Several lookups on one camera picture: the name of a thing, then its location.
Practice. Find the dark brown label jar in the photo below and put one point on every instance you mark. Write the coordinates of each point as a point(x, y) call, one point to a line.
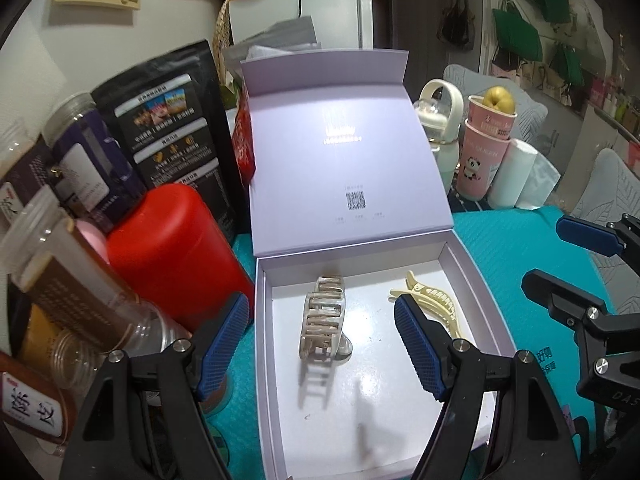
point(25, 170)

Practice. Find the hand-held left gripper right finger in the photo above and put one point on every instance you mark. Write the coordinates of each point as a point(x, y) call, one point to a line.
point(420, 350)

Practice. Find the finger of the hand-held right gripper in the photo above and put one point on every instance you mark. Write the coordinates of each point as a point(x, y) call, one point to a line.
point(560, 292)
point(590, 235)

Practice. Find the pink bottle cap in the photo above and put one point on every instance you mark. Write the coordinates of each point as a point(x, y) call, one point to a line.
point(95, 240)

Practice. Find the black printed pouch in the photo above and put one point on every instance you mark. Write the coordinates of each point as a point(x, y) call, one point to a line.
point(165, 125)

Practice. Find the lavender gift box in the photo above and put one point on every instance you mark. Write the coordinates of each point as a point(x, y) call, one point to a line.
point(350, 135)

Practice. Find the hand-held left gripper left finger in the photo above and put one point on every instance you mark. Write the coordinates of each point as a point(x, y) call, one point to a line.
point(225, 350)

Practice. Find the black hanging bag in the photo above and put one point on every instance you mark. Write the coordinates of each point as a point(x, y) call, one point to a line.
point(455, 20)

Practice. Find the brown door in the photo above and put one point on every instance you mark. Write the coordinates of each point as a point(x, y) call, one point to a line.
point(381, 15)

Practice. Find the purple label clear jar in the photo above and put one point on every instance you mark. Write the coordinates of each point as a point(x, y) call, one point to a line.
point(90, 160)

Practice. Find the white fridge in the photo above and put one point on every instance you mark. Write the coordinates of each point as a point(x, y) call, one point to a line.
point(340, 15)

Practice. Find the orange label clear jar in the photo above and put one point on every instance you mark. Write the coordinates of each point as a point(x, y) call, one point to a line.
point(30, 400)

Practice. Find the pink inner paper cup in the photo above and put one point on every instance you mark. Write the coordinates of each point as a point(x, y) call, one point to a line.
point(492, 122)

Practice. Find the grey leaf pattern chair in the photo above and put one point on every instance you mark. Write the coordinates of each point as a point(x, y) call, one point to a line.
point(615, 185)
point(530, 105)

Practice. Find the brown label clear jar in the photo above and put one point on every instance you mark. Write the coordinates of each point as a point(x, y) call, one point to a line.
point(65, 280)

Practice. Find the red canister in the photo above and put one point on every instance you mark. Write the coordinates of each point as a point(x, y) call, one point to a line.
point(170, 245)

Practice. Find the cream yellow hair clip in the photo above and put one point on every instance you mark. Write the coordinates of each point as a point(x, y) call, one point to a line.
point(442, 305)

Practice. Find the golden yellow fruit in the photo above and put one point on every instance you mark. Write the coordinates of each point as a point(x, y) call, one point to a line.
point(499, 100)

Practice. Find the red packet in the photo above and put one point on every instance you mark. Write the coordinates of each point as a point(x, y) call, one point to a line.
point(244, 135)

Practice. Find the woven straw basket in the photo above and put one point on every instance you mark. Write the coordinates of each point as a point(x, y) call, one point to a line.
point(221, 30)

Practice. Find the teal mat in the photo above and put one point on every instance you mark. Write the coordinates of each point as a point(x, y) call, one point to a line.
point(525, 245)

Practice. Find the beige marbled hair claw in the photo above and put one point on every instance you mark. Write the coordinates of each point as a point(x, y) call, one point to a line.
point(320, 320)

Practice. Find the grey bag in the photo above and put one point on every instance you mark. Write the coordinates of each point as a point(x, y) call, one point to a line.
point(285, 35)

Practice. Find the black white striped cloth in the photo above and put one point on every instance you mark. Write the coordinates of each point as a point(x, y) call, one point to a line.
point(470, 205)

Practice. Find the pink panda paper cup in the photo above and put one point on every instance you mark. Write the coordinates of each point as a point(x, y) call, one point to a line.
point(480, 170)

